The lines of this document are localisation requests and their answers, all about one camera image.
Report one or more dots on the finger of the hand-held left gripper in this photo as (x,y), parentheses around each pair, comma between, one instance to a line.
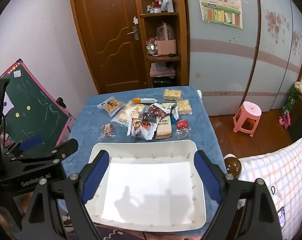
(66,148)
(33,142)

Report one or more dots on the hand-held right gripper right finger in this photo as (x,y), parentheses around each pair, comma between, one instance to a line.
(206,177)

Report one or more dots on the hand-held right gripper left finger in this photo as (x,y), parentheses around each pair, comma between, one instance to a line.
(96,177)

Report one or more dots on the small clear nut packet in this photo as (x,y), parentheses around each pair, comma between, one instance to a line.
(107,131)

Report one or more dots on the white plastic tray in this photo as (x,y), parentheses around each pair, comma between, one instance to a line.
(146,180)

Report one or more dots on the red nut packet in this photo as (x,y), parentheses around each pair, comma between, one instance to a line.
(183,126)

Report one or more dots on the clear brown cookie packet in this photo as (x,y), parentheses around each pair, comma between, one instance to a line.
(111,105)

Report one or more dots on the beige cracker packet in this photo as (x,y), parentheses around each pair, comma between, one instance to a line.
(163,127)

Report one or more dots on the white and red snack packet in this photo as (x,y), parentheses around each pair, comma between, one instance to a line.
(141,127)

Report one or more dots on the blue snack packet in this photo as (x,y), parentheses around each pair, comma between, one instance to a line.
(174,116)

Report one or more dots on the clear cracker packet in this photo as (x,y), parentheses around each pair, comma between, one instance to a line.
(127,115)

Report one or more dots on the clear red-edged dark snack packet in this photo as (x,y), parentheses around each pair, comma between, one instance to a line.
(146,116)

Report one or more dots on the green snack packet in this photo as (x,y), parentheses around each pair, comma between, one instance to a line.
(169,105)

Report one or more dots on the dark red snack packet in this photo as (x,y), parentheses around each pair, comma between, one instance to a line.
(158,111)

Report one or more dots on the orange and white bar packet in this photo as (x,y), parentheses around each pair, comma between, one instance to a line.
(143,100)

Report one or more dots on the blue fleece blanket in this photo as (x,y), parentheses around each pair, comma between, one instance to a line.
(91,120)

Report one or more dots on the white dotted paper sheet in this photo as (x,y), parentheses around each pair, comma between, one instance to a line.
(8,105)

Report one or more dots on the pink plastic stool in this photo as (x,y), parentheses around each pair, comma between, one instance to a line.
(248,110)

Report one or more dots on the checkered bedding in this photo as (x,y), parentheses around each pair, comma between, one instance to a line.
(285,175)

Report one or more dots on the pink toy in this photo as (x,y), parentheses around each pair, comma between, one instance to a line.
(284,121)

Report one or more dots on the dark wooden cabinet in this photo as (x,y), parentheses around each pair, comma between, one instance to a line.
(300,120)

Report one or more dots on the pale blue floral wardrobe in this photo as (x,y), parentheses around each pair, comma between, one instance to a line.
(228,67)

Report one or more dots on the folded pink cloths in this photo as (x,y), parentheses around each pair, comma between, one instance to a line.
(162,71)

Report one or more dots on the green bag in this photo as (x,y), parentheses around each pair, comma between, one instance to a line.
(292,100)

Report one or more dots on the brown wooden door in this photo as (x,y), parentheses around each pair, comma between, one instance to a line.
(108,30)

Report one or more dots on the silver and red foil wrapping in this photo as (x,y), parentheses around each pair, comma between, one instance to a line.
(151,45)

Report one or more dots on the pink basket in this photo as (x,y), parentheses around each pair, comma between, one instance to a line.
(166,47)

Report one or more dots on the white door hook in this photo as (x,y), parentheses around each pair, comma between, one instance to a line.
(135,20)

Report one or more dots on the wooden corner shelf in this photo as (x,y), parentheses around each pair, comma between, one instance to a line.
(161,15)

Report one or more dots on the cluster of small jars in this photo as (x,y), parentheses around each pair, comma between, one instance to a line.
(154,8)

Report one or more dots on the white paper roll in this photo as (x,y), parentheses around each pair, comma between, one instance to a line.
(169,3)

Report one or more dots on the green chalkboard with pink frame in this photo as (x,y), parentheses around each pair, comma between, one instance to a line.
(41,110)

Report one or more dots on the wall poster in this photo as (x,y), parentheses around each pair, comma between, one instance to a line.
(221,10)

